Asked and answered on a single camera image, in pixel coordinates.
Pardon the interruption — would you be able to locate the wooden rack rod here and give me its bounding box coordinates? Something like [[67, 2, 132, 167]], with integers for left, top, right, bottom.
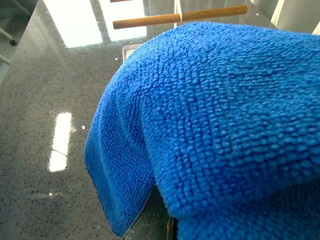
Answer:
[[110, 0, 130, 3], [112, 5, 248, 30]]

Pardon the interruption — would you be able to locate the white towel rack base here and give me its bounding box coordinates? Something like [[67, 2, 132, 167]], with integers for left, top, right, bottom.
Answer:
[[122, 43, 142, 62]]

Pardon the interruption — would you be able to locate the white rack bracket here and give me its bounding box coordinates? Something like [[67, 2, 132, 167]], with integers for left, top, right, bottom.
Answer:
[[173, 0, 183, 28]]

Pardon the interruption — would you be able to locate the blue microfiber cloth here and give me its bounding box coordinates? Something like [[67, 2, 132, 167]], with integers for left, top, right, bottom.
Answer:
[[84, 22, 320, 240]]

